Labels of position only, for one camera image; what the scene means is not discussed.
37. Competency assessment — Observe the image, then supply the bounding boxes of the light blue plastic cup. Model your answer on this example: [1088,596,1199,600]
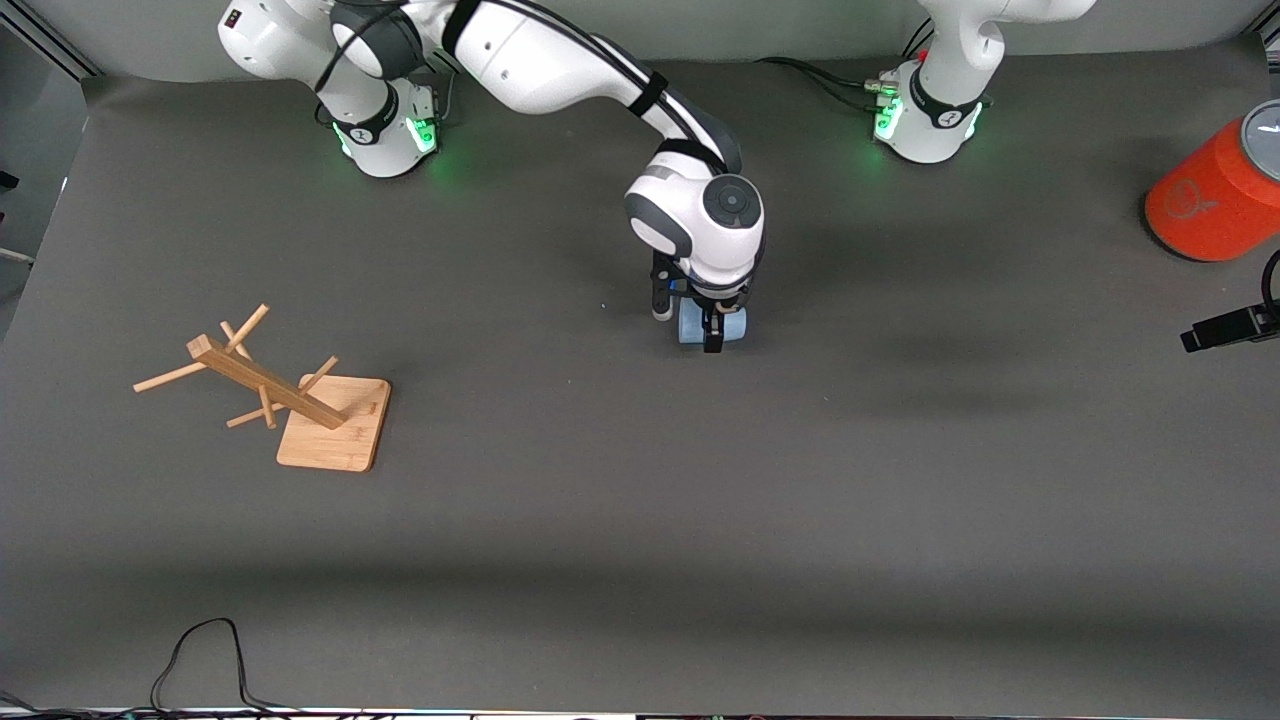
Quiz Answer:
[677,298,748,347]

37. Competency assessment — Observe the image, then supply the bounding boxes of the orange cylindrical can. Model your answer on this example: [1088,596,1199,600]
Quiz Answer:
[1144,98,1280,264]

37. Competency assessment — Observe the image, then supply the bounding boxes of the wooden mug rack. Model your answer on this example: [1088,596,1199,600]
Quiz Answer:
[133,303,393,474]

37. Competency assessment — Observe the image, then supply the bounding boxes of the black left arm base cables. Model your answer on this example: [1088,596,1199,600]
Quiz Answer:
[753,20,937,117]

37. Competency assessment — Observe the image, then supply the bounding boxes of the black arm base cables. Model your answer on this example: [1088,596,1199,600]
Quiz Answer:
[753,20,937,117]
[425,60,461,127]

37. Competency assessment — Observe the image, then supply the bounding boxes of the black right arm base cables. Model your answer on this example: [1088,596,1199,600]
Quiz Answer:
[425,60,461,127]

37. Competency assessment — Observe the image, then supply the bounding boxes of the black looped cable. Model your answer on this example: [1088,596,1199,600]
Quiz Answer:
[149,617,301,717]

